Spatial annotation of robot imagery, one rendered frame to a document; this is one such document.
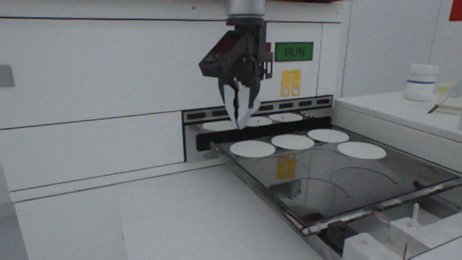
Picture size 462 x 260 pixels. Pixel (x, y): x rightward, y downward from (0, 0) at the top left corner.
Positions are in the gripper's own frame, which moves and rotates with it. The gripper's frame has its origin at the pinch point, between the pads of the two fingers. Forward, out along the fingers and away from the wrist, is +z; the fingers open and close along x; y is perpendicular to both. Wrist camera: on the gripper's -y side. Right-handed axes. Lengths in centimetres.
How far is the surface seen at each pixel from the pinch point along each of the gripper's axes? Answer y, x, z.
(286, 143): 13.4, -4.7, 7.2
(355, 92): 257, 42, 37
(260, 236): -10.4, -12.2, 15.2
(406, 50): 313, 10, -1
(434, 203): 14.6, -35.3, 12.9
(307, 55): 29.7, -1.4, -11.9
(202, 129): 3.2, 12.5, 4.5
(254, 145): 7.7, 0.7, 7.2
